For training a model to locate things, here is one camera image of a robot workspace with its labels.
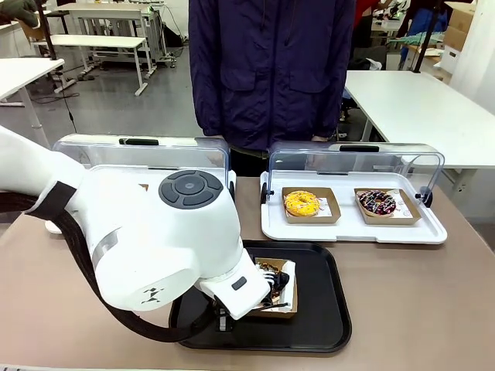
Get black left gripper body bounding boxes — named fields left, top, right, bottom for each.
left=265, top=271, right=292, bottom=306

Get white printed paper liner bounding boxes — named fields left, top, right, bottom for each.
left=315, top=194, right=336, bottom=217
left=391, top=189, right=413, bottom=216
left=278, top=261, right=298, bottom=310

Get chocolate donut with sprinkles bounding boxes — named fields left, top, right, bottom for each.
left=255, top=261, right=289, bottom=298

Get black serving tray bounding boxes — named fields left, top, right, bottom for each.
left=169, top=241, right=353, bottom=352

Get yellow glazed donut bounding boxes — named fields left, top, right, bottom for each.
left=281, top=186, right=341, bottom=225

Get yellow sprinkled donut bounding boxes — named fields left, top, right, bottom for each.
left=284, top=190, right=320, bottom=217

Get dark chocolate sprinkled donut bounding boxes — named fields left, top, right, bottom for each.
left=358, top=189, right=396, bottom=216

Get clear display case lid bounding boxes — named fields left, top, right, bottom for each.
left=268, top=141, right=446, bottom=203
left=52, top=134, right=232, bottom=194

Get person in navy jacket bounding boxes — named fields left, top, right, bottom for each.
left=188, top=0, right=357, bottom=177

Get large white table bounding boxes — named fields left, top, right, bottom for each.
left=343, top=70, right=495, bottom=170

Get person in red clothes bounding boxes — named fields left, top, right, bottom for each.
left=353, top=0, right=375, bottom=49

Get black stand pole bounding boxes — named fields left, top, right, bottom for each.
left=412, top=7, right=436, bottom=74
left=36, top=0, right=66, bottom=63

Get person in blue clothes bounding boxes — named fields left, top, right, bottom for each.
left=398, top=0, right=449, bottom=39

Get white cardboard box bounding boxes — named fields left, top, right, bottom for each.
left=440, top=2, right=479, bottom=74

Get white desk with crossbar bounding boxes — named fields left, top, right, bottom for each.
left=32, top=34, right=150, bottom=96

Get long white desk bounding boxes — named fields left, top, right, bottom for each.
left=53, top=2, right=171, bottom=73

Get brown cardboard box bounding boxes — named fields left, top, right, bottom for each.
left=19, top=19, right=48, bottom=42

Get olive green fabric bundle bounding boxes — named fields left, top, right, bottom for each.
left=0, top=0, right=39, bottom=23

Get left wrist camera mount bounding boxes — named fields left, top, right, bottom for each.
left=214, top=303, right=236, bottom=333

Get black floor cable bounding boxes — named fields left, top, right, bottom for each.
left=61, top=71, right=80, bottom=134

